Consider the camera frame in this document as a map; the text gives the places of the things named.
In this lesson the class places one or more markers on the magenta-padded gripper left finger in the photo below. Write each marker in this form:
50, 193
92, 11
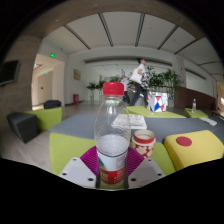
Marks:
78, 171

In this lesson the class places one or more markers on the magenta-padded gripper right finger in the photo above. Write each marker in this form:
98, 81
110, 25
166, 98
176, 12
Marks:
146, 171

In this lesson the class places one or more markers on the clear red-capped water bottle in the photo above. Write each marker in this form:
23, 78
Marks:
112, 146

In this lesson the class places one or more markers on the small clear water bottle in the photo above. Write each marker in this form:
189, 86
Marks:
194, 106

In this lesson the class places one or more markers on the red and white mug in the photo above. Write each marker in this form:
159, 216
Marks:
144, 145

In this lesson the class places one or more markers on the flat round red coaster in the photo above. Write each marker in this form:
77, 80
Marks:
184, 141

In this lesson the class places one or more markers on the printed magazine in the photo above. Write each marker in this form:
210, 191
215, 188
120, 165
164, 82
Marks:
137, 122

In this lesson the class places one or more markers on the green cube seat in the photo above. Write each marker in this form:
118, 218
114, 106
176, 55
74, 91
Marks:
48, 118

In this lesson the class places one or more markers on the red white blue patterned box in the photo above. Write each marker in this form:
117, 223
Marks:
157, 103

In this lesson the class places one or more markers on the dark grey cube seat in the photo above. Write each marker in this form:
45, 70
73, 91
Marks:
22, 126

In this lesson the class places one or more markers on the black bag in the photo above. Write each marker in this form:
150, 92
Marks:
52, 104

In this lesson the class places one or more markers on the red fire extinguisher box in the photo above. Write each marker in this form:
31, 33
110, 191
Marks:
75, 99

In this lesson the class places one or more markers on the white and yellow leaflet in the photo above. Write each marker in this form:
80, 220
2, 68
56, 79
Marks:
208, 121

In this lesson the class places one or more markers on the row of potted plants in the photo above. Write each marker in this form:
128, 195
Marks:
165, 80

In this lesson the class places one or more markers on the green exit sign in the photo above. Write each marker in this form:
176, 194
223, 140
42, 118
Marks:
52, 55

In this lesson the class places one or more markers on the framed wall picture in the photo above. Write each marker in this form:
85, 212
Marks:
77, 74

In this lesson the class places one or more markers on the black wall screen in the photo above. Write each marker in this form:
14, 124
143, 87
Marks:
8, 72

